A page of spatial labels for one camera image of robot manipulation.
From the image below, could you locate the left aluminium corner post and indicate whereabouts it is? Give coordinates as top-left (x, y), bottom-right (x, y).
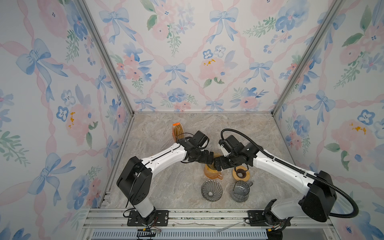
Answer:
top-left (74, 0), bottom-right (134, 117)

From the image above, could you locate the coffee filter pack orange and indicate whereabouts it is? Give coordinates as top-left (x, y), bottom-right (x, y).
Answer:
top-left (172, 123), bottom-right (185, 142)

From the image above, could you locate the orange glass carafe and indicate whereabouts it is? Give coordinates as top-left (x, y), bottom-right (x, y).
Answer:
top-left (204, 165), bottom-right (223, 180)

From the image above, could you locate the grey ribbed dripper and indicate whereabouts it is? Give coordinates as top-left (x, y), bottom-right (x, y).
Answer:
top-left (201, 180), bottom-right (223, 202)

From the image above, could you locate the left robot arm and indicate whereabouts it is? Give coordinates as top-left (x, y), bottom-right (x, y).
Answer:
top-left (117, 131), bottom-right (214, 225)

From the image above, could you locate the aluminium mounting rail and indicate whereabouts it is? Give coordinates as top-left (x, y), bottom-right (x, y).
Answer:
top-left (78, 209), bottom-right (340, 240)

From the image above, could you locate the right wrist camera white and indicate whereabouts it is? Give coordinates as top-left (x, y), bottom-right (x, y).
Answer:
top-left (219, 143), bottom-right (230, 157)

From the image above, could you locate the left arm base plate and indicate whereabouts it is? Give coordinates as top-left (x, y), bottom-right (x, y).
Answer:
top-left (127, 210), bottom-right (170, 227)

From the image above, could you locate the grey glass carafe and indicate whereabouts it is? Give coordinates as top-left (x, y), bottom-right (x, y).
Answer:
top-left (230, 181), bottom-right (253, 203)

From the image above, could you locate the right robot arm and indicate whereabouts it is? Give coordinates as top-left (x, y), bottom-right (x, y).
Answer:
top-left (214, 135), bottom-right (337, 226)

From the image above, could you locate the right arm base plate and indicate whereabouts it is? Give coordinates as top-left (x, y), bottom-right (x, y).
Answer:
top-left (245, 210), bottom-right (291, 228)

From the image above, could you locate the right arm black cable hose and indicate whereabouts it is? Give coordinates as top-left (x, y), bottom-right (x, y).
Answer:
top-left (220, 128), bottom-right (360, 219)

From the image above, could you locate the wooden dripper ring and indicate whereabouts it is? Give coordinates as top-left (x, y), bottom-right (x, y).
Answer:
top-left (232, 166), bottom-right (251, 183)

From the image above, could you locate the aluminium corner post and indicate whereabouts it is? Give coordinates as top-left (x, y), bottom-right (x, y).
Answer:
top-left (271, 0), bottom-right (345, 117)
top-left (74, 0), bottom-right (134, 117)

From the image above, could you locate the right aluminium corner post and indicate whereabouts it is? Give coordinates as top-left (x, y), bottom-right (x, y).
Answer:
top-left (271, 0), bottom-right (345, 117)

